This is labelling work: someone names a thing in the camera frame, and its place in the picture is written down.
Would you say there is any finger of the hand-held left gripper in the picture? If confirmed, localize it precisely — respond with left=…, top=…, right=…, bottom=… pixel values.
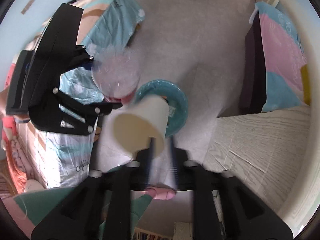
left=29, top=89, right=123, bottom=136
left=35, top=3, right=94, bottom=74

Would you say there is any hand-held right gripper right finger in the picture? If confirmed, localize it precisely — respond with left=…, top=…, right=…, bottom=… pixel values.
left=169, top=137, right=294, bottom=240

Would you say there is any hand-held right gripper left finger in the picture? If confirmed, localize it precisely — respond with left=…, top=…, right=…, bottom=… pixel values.
left=31, top=137, right=157, bottom=240

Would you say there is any clear bottle red label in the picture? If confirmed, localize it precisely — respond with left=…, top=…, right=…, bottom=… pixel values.
left=90, top=47, right=143, bottom=104

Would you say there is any small white paper cup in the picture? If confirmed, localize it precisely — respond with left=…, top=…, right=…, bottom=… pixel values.
left=112, top=95, right=170, bottom=155

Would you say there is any teal round bin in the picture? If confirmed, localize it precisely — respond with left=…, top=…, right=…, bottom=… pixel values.
left=135, top=79, right=189, bottom=138

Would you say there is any pink slipper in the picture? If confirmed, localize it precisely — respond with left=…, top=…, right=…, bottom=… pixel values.
left=146, top=186, right=177, bottom=200

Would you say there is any person's teal trouser leg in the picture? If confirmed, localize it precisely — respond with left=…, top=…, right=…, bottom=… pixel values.
left=12, top=187, right=75, bottom=233
left=100, top=194, right=153, bottom=240

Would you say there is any brown tape strip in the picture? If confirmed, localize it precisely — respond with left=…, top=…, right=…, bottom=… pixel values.
left=21, top=0, right=35, bottom=14

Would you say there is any pink fluffy blanket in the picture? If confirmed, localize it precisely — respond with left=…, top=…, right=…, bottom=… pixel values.
left=0, top=62, right=28, bottom=193

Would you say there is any row of books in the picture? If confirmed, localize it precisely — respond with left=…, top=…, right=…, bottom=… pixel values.
left=135, top=231, right=173, bottom=240

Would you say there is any dark bed frame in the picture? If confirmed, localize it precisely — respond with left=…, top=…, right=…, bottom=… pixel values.
left=239, top=10, right=269, bottom=115

